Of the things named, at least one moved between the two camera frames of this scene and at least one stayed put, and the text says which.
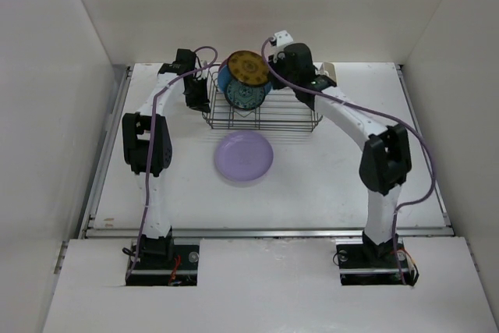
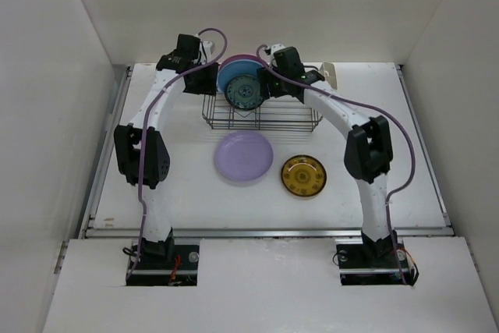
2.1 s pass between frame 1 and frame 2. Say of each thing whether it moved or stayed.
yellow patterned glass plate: moved
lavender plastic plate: stayed
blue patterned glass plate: stayed
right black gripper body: moved
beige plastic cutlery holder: stayed
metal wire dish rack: stayed
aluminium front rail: stayed
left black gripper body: moved
